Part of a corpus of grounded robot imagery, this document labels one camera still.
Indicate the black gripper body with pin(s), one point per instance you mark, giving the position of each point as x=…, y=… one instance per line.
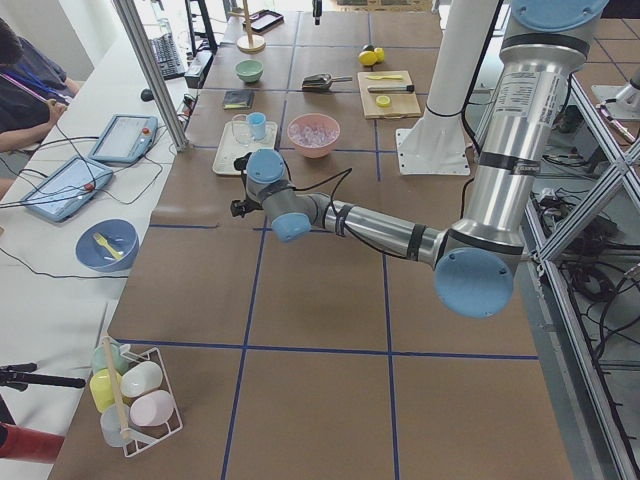
x=243, y=207

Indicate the pink bowl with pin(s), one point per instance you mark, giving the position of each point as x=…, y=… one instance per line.
x=322, y=151

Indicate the steel ice scoop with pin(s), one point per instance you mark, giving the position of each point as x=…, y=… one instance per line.
x=322, y=82

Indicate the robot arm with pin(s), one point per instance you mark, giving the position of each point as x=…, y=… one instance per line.
x=476, y=258

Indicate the light blue cup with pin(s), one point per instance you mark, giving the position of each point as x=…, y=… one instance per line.
x=257, y=125

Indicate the clear ice cubes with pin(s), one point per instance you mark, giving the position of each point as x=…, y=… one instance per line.
x=312, y=133

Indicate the white plastic cup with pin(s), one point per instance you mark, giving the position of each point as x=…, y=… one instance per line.
x=141, y=379

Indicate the green plastic cup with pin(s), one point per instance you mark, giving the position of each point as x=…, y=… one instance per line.
x=99, y=362

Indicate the pink plastic cup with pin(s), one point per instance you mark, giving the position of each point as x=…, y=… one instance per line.
x=152, y=409

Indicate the yellow plastic cup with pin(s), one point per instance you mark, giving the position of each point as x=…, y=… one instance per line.
x=101, y=390

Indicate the clear plastic cup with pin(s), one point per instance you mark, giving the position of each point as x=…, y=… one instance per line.
x=111, y=428

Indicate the cream bear tray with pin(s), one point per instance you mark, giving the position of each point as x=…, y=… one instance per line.
x=229, y=150

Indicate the clear wine glass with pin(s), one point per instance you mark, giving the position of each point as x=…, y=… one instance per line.
x=240, y=129

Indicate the grey yellow cloth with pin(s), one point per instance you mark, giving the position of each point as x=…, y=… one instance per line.
x=238, y=99

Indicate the yellow plastic fork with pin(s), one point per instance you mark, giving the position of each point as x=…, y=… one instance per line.
x=102, y=241

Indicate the teach pendant far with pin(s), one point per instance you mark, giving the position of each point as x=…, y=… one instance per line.
x=125, y=139

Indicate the teach pendant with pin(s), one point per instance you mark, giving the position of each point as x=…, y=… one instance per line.
x=125, y=139
x=67, y=189

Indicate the blue bowl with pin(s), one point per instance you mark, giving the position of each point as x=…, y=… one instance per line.
x=121, y=234

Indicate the green bowl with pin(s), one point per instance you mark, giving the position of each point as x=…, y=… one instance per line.
x=249, y=71

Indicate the black computer mouse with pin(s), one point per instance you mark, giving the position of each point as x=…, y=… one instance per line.
x=147, y=95

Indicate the wooden stand round base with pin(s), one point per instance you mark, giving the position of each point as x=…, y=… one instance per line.
x=250, y=42

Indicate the black keyboard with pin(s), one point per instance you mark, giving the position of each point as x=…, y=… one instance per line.
x=167, y=57

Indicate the half lemon slice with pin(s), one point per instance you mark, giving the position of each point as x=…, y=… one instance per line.
x=383, y=101

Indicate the teach pendant near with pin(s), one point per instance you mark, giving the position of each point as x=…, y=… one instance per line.
x=67, y=189

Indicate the wooden cutting board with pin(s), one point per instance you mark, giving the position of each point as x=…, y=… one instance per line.
x=403, y=105

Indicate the yellow plastic knife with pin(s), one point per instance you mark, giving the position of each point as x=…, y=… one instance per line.
x=385, y=77

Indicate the dark tray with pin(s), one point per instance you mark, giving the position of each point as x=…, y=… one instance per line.
x=264, y=20

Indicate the yellow lemon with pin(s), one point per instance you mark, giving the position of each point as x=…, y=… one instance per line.
x=368, y=58

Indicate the steel cylinder black cap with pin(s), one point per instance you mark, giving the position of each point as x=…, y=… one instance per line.
x=391, y=89

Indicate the seated person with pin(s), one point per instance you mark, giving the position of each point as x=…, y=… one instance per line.
x=35, y=92

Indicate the black tripod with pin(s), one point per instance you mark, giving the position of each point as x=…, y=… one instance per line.
x=20, y=376

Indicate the red cylinder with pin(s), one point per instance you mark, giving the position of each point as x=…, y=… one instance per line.
x=19, y=443

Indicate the white wire cup rack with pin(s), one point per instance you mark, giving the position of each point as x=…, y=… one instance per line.
x=142, y=438

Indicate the aluminium frame post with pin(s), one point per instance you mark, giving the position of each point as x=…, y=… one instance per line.
x=127, y=12

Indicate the aluminium frame rack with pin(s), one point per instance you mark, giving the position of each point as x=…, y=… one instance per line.
x=583, y=229

